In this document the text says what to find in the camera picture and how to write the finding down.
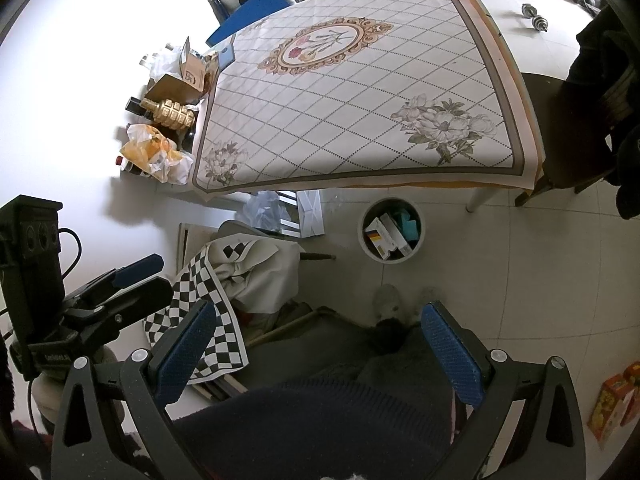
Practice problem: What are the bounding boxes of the small dumbbell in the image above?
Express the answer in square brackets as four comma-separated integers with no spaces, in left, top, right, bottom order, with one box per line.
[520,2,548,33]

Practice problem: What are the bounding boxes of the dark jacket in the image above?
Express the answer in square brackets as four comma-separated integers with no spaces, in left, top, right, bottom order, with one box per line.
[560,5,640,221]

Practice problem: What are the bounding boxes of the orange printed carton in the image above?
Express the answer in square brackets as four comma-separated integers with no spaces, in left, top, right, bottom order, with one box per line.
[587,360,640,451]

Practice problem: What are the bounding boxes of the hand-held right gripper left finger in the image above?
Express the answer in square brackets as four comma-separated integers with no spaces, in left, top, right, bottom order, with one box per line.
[50,299,218,480]

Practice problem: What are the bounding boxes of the grey fluffy slipper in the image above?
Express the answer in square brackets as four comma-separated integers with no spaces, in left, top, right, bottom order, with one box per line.
[372,284,403,323]

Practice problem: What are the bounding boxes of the blue mat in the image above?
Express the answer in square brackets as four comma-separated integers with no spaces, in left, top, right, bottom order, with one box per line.
[206,0,293,46]

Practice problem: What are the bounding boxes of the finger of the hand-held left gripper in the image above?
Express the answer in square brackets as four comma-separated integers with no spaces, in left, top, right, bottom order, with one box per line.
[100,277,176,333]
[67,254,166,311]

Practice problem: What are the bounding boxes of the black white chequered cloth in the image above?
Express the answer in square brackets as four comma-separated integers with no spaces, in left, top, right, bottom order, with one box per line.
[144,220,306,386]

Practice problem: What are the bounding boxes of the round white waste bin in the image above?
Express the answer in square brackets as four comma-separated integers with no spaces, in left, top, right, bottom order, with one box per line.
[357,197,426,262]

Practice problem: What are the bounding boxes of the orange plastic bag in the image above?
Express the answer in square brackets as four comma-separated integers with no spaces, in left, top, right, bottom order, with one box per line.
[120,124,195,186]

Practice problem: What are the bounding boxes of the clear plastic bag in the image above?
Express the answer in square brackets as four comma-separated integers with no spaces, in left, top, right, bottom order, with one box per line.
[242,191,288,233]

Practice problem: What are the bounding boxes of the gold textured bottle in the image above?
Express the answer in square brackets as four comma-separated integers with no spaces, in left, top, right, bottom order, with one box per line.
[140,99,197,133]

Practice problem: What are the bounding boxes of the white box with flag print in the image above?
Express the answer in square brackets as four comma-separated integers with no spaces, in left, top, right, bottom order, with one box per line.
[364,225,403,261]

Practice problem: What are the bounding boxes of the open cardboard box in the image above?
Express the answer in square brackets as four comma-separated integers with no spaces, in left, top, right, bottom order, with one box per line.
[145,36,221,106]

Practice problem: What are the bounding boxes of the person's dark sweater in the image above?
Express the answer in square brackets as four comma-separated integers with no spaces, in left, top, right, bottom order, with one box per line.
[170,380,456,480]

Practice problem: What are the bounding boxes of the person's grey trousers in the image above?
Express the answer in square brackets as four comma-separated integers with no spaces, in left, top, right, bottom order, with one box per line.
[270,310,451,396]

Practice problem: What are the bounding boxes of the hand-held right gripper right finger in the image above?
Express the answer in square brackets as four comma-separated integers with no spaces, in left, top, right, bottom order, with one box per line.
[420,300,587,480]

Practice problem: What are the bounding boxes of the black cable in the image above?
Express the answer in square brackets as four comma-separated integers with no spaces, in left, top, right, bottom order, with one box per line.
[57,227,83,281]

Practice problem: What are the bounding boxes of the dark wooden chair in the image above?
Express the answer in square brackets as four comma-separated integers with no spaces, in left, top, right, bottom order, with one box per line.
[515,72,616,208]

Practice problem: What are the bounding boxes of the patterned floral tablecloth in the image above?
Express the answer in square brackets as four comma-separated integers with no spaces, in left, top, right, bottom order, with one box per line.
[189,0,546,195]

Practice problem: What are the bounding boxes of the green and teal carton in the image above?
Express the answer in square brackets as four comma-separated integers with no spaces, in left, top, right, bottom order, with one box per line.
[392,210,420,248]

